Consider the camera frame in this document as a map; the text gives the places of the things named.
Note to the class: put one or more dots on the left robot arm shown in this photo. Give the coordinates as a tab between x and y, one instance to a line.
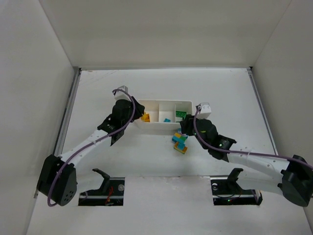
58	178

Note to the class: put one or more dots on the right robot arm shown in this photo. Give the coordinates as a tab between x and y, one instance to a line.
291	177

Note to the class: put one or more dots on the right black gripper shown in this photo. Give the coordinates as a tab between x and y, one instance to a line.
186	125

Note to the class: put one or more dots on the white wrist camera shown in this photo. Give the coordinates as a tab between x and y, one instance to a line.
121	93
204	110

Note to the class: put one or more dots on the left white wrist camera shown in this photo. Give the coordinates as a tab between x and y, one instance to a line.
121	93

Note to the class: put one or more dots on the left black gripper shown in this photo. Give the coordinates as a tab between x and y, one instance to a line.
139	110

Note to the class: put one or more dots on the green lego plate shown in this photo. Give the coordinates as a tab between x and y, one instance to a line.
181	114

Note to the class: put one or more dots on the yellow lego brick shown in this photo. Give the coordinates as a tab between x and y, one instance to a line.
145	117

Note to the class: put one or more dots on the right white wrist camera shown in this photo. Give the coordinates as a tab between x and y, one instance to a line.
204	110

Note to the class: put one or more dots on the white three-compartment tray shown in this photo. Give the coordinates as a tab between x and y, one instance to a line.
161	109

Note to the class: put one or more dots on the multicolor lego cluster with frog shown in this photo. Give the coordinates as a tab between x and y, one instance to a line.
179	140

